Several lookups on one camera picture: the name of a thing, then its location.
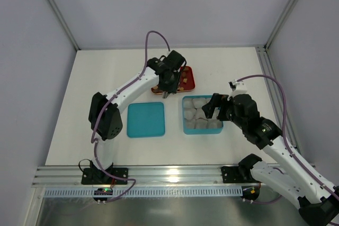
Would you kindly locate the teal box lid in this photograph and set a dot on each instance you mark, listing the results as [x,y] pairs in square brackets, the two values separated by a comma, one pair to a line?
[146,120]

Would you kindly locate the aluminium front rail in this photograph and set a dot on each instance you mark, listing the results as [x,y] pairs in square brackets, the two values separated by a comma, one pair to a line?
[163,174]

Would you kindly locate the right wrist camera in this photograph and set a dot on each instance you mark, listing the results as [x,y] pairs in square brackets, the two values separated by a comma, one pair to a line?
[237,88]

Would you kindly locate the red chocolate tray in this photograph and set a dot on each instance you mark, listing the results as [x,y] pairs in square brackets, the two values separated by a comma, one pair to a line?
[189,86]

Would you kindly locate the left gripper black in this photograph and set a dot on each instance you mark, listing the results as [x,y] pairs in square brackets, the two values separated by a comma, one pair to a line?
[169,88]

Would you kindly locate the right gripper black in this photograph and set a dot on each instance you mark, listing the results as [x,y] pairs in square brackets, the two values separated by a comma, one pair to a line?
[222,108]

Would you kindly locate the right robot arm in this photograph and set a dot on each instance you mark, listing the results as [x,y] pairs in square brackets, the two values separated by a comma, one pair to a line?
[317,203]

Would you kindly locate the slotted cable duct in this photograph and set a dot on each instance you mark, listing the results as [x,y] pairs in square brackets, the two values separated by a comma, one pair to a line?
[145,191]

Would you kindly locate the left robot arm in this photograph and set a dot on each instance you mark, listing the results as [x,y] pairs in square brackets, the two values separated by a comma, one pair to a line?
[105,110]

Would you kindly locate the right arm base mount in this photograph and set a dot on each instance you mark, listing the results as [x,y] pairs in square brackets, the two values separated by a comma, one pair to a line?
[242,172]

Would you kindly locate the teal chocolate box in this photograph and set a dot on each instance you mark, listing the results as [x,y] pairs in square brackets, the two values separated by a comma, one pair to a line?
[195,121]

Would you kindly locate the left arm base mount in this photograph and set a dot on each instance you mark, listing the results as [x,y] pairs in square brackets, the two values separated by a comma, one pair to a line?
[94,176]

